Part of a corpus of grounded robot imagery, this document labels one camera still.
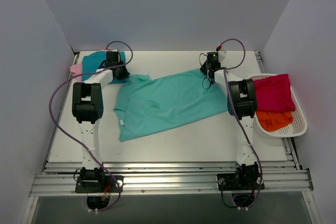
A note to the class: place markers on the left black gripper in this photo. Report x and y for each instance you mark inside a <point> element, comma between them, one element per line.
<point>122,72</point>

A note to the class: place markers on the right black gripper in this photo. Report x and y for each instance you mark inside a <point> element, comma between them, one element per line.
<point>206,68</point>

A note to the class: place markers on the mint green t-shirt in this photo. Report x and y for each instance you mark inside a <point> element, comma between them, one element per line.
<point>146,106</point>

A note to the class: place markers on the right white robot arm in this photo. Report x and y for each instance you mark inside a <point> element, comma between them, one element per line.
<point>242,105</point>

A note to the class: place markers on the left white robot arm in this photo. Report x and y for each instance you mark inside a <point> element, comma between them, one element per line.
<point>87,108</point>

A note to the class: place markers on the folded teal t-shirt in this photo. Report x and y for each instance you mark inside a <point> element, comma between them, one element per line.
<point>91,63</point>

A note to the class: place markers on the folded pink t-shirt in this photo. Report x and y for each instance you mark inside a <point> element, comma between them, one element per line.
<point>75,69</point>

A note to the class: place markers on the crimson red t-shirt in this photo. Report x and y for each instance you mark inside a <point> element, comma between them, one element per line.
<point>274,94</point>

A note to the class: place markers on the orange t-shirt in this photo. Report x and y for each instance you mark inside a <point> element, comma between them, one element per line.
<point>273,121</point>

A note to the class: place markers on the white plastic laundry basket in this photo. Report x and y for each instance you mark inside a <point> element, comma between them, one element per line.
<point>297,128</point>

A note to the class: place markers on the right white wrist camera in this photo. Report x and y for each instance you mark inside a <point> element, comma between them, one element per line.
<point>221,53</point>

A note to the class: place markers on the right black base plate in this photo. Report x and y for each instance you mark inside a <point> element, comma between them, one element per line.
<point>231,181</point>

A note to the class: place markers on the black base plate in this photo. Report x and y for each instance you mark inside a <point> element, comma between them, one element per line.
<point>231,181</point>
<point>85,186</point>

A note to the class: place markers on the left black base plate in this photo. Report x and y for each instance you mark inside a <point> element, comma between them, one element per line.
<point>85,186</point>

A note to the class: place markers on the aluminium rail frame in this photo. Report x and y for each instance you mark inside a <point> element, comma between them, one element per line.
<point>169,166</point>

